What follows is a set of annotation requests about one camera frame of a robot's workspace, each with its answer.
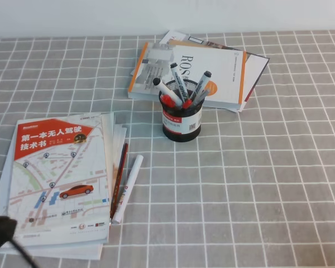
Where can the black mesh pen holder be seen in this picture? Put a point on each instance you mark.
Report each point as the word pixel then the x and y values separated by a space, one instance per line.
pixel 181 125

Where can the white exhibition booklet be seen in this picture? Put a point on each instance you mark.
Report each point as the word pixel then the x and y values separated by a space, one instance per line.
pixel 111 145

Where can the red and white map book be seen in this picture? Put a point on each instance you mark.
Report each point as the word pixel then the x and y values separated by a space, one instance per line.
pixel 58 176

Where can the red and black pencil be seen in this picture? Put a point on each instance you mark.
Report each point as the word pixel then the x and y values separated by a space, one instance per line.
pixel 118 180

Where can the white paint marker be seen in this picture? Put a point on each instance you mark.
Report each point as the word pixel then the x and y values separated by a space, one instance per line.
pixel 122 204

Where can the red capped marker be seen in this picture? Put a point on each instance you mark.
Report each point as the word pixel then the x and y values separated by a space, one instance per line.
pixel 187 104
pixel 167 101

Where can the grey marker with black cap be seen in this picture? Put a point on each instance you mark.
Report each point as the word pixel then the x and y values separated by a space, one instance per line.
pixel 165 90

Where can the red capped marker right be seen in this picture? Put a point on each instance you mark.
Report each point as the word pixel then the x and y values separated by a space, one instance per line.
pixel 187 104

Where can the grey marker black cap right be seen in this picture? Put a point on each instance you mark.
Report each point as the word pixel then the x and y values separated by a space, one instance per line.
pixel 199 88

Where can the white card with red letters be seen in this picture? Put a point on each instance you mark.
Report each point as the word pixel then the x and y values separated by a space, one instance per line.
pixel 174 38

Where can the grey checked tablecloth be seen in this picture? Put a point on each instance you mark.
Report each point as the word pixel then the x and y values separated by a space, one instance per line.
pixel 254 189

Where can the orange and white ROS book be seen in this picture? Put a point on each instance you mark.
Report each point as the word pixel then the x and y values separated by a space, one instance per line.
pixel 226 66

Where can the grey-edged book under ROS book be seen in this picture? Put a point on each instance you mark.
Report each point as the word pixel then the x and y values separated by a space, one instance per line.
pixel 255 65

